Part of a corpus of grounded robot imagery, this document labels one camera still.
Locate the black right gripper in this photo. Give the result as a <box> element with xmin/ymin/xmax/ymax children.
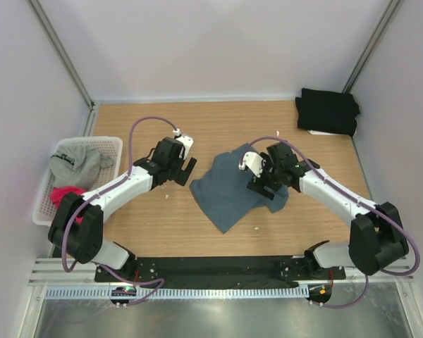
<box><xmin>247</xmin><ymin>152</ymin><xmax>282</xmax><ymax>200</ymax></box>

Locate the blue-grey t-shirt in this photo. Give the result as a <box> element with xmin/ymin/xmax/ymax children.
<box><xmin>190</xmin><ymin>144</ymin><xmax>288</xmax><ymax>234</ymax></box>

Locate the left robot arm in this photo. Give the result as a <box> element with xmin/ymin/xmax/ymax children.
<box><xmin>48</xmin><ymin>134</ymin><xmax>197</xmax><ymax>282</ymax></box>

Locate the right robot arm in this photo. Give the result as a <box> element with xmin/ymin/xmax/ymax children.
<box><xmin>238</xmin><ymin>142</ymin><xmax>410</xmax><ymax>279</ymax></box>

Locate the folded black t-shirt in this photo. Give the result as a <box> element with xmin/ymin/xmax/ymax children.
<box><xmin>295</xmin><ymin>88</ymin><xmax>360</xmax><ymax>137</ymax></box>

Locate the grey t-shirt in basket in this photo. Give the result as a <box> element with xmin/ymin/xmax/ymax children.
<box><xmin>49</xmin><ymin>145</ymin><xmax>115</xmax><ymax>190</ymax></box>

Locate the pink t-shirt in basket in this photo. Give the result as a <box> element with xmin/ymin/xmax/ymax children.
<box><xmin>49</xmin><ymin>186</ymin><xmax>87</xmax><ymax>225</ymax></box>

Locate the white plastic basket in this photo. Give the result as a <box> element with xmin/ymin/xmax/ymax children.
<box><xmin>32</xmin><ymin>136</ymin><xmax>123</xmax><ymax>227</ymax></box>

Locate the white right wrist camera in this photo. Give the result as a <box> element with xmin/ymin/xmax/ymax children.
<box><xmin>238</xmin><ymin>151</ymin><xmax>266</xmax><ymax>178</ymax></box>

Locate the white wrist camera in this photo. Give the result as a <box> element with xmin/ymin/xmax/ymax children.
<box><xmin>238</xmin><ymin>151</ymin><xmax>266</xmax><ymax>178</ymax></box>
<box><xmin>173</xmin><ymin>128</ymin><xmax>194</xmax><ymax>160</ymax></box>

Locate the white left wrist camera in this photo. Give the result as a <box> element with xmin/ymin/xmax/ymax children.
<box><xmin>173</xmin><ymin>128</ymin><xmax>194</xmax><ymax>160</ymax></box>

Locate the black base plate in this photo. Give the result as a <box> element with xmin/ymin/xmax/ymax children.
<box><xmin>94</xmin><ymin>255</ymin><xmax>347</xmax><ymax>290</ymax></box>

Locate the aluminium frame rail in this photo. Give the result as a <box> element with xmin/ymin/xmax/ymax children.
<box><xmin>27</xmin><ymin>255</ymin><xmax>415</xmax><ymax>288</ymax></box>

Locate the slotted cable duct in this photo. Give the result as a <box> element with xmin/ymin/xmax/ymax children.
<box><xmin>44</xmin><ymin>284</ymin><xmax>309</xmax><ymax>301</ymax></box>

